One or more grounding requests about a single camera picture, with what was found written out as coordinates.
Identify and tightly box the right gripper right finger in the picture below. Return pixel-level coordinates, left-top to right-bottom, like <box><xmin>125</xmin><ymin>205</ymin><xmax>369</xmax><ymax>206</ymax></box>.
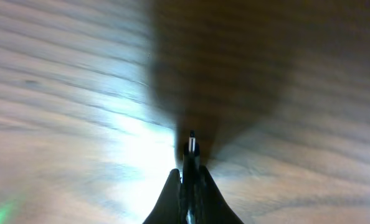
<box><xmin>199</xmin><ymin>166</ymin><xmax>243</xmax><ymax>224</ymax></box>

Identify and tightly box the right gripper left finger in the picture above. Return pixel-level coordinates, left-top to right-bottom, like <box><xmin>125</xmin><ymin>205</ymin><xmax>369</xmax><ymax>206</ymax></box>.
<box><xmin>143</xmin><ymin>169</ymin><xmax>181</xmax><ymax>224</ymax></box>

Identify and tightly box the black USB charging cable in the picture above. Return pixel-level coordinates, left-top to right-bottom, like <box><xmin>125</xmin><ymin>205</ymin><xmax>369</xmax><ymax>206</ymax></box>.
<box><xmin>181</xmin><ymin>130</ymin><xmax>202</xmax><ymax>224</ymax></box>

